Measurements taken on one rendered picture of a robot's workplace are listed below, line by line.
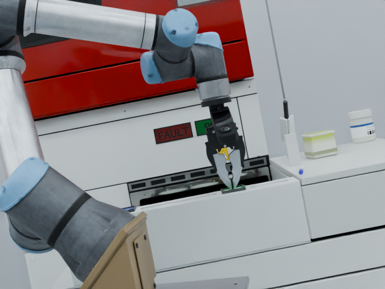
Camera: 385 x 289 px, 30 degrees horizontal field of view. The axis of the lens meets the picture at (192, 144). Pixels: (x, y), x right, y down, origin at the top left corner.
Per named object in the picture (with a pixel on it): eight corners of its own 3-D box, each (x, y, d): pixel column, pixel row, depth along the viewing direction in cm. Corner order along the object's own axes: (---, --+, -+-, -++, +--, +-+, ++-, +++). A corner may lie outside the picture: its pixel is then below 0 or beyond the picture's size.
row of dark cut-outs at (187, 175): (129, 191, 226) (128, 183, 225) (266, 164, 226) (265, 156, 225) (129, 191, 225) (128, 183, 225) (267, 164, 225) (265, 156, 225)
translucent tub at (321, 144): (305, 158, 204) (300, 135, 203) (329, 153, 205) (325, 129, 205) (313, 159, 196) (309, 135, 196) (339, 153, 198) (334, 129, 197)
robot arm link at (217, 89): (228, 77, 164) (193, 84, 164) (232, 97, 164) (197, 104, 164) (227, 78, 171) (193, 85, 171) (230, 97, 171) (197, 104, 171)
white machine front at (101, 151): (24, 251, 228) (-1, 128, 226) (277, 202, 228) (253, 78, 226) (23, 253, 225) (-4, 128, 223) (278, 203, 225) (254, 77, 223)
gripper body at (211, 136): (239, 145, 173) (230, 96, 173) (242, 147, 165) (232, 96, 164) (208, 151, 173) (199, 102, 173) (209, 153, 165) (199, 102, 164)
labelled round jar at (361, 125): (350, 143, 223) (345, 113, 223) (373, 138, 223) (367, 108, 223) (356, 144, 216) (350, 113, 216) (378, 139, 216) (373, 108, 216)
